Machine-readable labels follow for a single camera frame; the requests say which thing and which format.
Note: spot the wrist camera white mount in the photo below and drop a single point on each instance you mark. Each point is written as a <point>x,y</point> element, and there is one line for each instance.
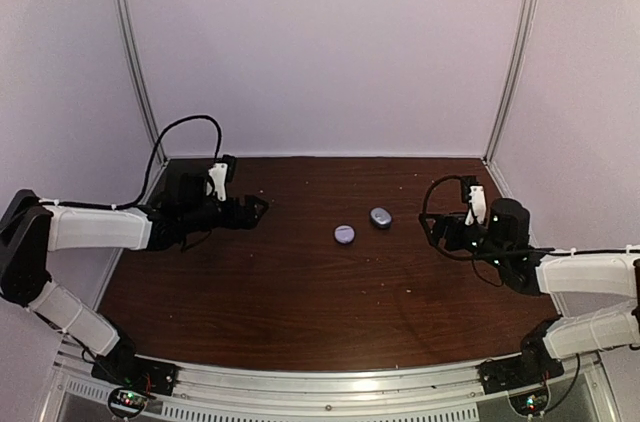
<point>472,194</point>
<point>218,176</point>

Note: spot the front aluminium rail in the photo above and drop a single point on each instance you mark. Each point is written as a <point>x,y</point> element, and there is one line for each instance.
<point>452,392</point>

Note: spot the grey-purple earbud charging case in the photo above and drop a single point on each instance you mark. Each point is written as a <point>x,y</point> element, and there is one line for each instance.
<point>380,218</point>

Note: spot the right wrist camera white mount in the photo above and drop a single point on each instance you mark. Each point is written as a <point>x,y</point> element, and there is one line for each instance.
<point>472,194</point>

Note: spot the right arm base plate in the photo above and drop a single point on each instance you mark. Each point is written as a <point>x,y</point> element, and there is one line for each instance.
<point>513,373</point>

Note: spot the round lilac earbud case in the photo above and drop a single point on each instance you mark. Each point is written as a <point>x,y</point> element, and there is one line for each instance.
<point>344,234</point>

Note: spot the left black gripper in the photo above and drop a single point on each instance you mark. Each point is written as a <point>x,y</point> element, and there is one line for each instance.
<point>248,220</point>

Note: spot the left aluminium frame post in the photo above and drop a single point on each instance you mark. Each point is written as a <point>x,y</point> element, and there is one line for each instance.
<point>134,65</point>

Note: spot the right aluminium frame post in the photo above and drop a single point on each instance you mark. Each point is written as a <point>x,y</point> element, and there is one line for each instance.
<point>523,30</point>

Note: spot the aluminium frame post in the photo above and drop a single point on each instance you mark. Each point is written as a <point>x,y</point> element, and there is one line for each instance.
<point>523,30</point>
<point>134,65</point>

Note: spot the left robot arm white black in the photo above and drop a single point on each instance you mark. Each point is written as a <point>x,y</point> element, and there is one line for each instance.
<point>33,227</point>

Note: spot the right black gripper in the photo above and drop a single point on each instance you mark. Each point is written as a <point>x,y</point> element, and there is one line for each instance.
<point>455,220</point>

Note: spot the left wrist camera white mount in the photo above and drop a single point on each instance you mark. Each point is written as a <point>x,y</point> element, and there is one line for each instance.
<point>218,176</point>

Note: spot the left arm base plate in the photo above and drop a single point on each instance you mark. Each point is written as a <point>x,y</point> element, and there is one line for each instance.
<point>148,376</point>

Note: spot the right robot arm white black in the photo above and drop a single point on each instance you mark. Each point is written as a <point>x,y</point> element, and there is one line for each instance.
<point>501,239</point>

